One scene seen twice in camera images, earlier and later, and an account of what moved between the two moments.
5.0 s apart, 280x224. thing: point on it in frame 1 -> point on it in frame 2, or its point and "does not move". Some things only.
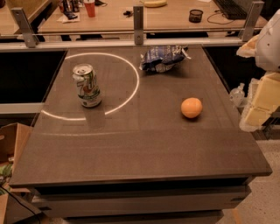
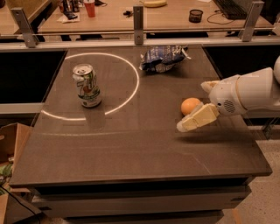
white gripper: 270,44 -> 225,95
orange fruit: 192,107 does not move
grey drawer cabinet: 195,201 does not move
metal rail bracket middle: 138,24 does not move
